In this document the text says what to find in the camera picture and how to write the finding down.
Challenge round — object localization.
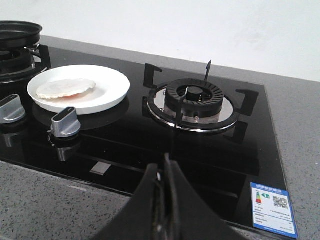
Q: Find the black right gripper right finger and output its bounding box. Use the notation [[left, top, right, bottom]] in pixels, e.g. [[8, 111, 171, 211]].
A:
[[163, 153, 245, 240]]

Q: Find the silver right stove knob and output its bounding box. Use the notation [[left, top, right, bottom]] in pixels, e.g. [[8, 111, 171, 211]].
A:
[[50, 106, 81, 138]]

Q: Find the black burner head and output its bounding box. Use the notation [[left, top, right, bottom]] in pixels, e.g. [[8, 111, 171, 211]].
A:
[[165, 78, 224, 118], [0, 48, 33, 75]]

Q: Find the black pan support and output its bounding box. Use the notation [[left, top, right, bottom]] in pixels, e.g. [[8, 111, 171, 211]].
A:
[[0, 44, 52, 84], [143, 63, 259, 144]]

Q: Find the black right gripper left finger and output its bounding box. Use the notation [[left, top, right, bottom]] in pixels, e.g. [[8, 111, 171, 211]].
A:
[[93, 163, 165, 240]]

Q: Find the silver left stove knob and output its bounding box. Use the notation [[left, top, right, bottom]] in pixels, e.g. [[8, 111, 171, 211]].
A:
[[0, 94, 26, 124]]

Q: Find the silver stove knob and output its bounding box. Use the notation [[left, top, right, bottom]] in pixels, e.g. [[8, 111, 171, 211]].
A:
[[50, 106, 81, 138], [0, 94, 26, 124]]

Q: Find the blue energy label sticker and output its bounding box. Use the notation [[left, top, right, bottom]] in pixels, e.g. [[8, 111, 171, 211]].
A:
[[250, 182, 298, 240]]

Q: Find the black frying pan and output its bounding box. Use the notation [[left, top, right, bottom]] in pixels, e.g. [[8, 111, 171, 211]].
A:
[[0, 20, 43, 50]]

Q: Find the black left burner head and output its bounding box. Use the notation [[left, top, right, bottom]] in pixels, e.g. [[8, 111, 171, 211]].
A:
[[0, 48, 33, 75]]

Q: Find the black left pan support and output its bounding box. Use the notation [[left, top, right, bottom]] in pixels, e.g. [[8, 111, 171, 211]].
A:
[[0, 44, 52, 84]]

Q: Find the fried egg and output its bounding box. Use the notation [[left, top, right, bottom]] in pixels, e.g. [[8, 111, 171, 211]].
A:
[[36, 78, 96, 100]]

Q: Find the black right pan support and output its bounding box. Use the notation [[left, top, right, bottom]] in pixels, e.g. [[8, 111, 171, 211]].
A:
[[143, 63, 259, 144]]

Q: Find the black right burner head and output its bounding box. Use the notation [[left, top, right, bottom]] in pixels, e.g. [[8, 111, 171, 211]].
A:
[[165, 78, 224, 118]]

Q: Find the black glass gas hob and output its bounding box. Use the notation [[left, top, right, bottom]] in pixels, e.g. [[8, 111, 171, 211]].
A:
[[0, 47, 295, 240]]

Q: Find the white round plate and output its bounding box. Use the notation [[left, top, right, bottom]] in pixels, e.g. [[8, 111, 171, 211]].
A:
[[26, 64, 130, 115]]

